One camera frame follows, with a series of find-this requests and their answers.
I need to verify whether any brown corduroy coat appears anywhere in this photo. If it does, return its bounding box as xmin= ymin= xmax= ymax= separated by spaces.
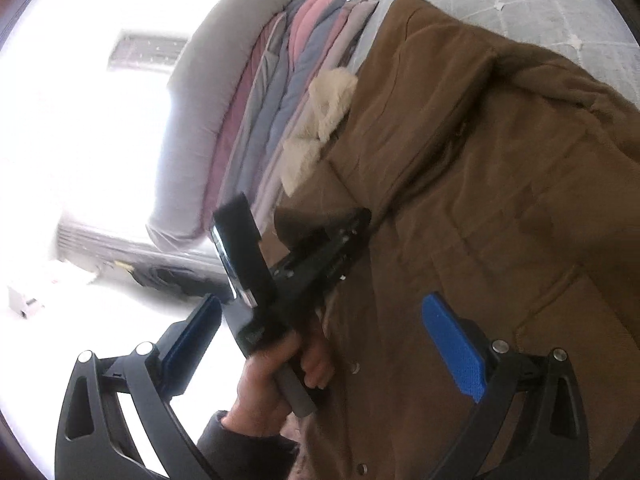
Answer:
xmin=267 ymin=0 xmax=639 ymax=479

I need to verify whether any dark sleeve left forearm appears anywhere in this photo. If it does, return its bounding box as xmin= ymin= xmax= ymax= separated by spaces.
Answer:
xmin=196 ymin=411 xmax=299 ymax=480

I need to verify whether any stack of folded quilted clothes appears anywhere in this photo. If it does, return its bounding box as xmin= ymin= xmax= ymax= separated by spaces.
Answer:
xmin=191 ymin=0 xmax=378 ymax=240

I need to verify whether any person's left hand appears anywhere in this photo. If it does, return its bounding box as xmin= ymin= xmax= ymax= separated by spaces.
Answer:
xmin=221 ymin=316 xmax=335 ymax=438

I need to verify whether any black garment on floor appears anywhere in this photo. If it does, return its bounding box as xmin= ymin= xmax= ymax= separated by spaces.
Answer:
xmin=129 ymin=266 xmax=228 ymax=297

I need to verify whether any grey quilted bedspread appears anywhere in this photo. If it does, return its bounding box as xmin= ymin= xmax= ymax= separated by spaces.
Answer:
xmin=348 ymin=0 xmax=639 ymax=102

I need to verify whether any window curtain rail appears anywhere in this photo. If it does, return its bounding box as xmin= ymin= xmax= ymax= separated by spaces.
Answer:
xmin=108 ymin=32 xmax=188 ymax=70

